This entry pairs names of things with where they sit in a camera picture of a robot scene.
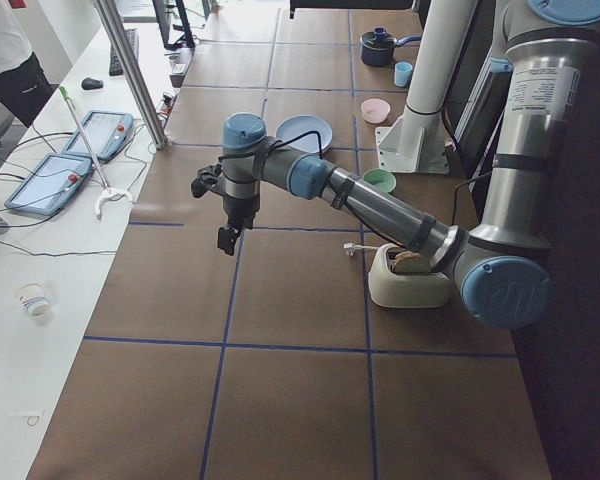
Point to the far teach pendant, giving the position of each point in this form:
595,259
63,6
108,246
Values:
107,132

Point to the black computer mouse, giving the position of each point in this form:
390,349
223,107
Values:
90,83

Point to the dark blue saucepan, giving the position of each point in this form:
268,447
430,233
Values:
378,46

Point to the white support column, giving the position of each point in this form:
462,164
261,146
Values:
445,30

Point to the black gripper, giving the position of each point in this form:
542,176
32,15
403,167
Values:
239,212

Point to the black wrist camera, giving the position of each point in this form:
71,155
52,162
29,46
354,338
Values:
208,179

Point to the paper cup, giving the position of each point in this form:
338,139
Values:
34,300

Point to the teach pendant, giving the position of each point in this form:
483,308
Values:
107,132
50,185

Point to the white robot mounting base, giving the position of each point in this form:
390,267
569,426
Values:
413,144

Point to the blue plate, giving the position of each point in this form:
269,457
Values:
306,133

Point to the cream white toaster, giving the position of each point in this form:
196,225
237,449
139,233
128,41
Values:
402,279

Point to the near teach pendant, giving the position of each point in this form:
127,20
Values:
50,185

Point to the light blue cup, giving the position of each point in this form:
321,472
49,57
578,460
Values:
402,73

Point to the pink bowl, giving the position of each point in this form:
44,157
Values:
375,111

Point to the white reacher grabber tool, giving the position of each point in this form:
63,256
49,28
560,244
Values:
81,146

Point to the green bowl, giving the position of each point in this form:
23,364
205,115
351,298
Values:
381,179

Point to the person in white shirt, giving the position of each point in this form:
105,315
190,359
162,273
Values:
24,87

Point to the aluminium frame post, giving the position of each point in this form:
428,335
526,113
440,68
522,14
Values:
114,28

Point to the black monitor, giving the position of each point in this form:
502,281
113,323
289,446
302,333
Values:
174,26

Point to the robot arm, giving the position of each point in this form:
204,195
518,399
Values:
497,268

